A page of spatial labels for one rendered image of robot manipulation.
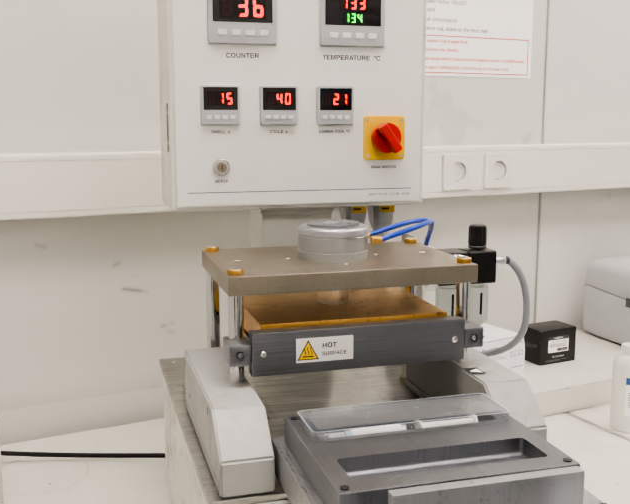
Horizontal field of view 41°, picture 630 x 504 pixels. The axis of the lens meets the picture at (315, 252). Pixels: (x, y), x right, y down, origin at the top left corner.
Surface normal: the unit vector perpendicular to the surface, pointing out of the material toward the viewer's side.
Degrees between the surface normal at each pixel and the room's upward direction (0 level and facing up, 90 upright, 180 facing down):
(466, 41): 90
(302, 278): 90
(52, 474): 0
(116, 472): 0
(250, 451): 41
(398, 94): 90
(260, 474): 90
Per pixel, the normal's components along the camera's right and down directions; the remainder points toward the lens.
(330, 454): 0.00, -0.99
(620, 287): -0.93, -0.03
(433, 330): 0.27, 0.15
